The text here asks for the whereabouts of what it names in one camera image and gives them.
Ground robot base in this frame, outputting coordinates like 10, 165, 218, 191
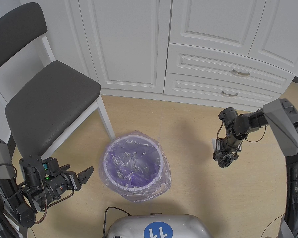
107, 213, 213, 238

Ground black cable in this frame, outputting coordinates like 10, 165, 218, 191
261, 213, 286, 238
103, 207, 132, 238

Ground purple plastic bag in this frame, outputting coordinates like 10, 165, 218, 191
99, 130, 173, 203

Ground black plastic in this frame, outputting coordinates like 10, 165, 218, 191
214, 149, 236, 169

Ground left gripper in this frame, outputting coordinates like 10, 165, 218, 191
48, 164, 94, 200

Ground white wardrobe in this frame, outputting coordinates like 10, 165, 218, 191
17, 0, 298, 114

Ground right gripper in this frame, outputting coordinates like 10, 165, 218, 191
220, 130, 247, 156

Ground white paper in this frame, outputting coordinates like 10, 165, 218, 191
211, 137, 222, 154

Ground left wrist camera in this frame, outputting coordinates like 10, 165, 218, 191
41, 157, 61, 178

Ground white trash bin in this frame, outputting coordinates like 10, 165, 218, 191
103, 135, 165, 193

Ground white chair grey cushions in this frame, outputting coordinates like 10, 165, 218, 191
0, 2, 116, 163

